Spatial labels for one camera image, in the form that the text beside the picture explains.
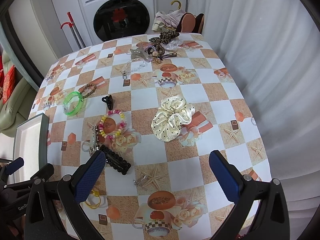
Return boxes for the brown braided bracelet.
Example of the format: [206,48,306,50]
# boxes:
[79,83,98,99]

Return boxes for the green leather sofa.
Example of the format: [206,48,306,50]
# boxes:
[1,51,37,138]

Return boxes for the checkered floral tablecloth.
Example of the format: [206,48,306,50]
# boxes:
[30,34,271,239]

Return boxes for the cream polka dot scrunchie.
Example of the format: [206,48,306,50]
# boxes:
[151,95,195,142]

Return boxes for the silver metal hair clip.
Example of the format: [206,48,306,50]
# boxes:
[89,126,99,156]

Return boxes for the clear crystal bead chain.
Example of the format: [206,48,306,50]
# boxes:
[121,57,148,80]

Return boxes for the pink cloth on hanger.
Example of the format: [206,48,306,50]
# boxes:
[151,0,185,32]

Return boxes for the small silver earring charm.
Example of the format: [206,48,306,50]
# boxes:
[133,174,148,187]

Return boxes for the small black claw clip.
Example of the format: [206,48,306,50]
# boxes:
[101,95,113,111]

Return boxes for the gold bead hair tie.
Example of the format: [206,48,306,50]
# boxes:
[151,49,164,65]

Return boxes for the yellow ring keychain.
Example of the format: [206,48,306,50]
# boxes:
[84,189,101,210]

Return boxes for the brown black slippers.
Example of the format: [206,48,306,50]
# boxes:
[176,12,204,34]

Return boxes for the red cushion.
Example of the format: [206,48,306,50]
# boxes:
[2,65,16,103]

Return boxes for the white curtain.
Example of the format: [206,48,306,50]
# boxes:
[188,0,319,239]

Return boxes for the red handled mop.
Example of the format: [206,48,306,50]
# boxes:
[60,12,86,49]

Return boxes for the green translucent bangle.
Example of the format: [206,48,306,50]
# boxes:
[62,91,85,116]

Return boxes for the colourful beaded bracelet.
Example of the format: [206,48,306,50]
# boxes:
[97,109,126,140]

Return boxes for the white grey tray box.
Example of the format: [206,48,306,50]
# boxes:
[13,113,49,183]

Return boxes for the clear plastic bag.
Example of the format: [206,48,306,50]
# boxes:
[163,38,183,51]

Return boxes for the black studded hair clip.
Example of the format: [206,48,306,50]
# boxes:
[99,145,131,175]

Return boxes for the black bobby pin clip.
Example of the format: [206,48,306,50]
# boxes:
[159,53,177,61]

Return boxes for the white washing machine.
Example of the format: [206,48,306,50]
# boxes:
[79,0,155,44]

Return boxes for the silver star hair clip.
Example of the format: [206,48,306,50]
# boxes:
[130,48,150,61]

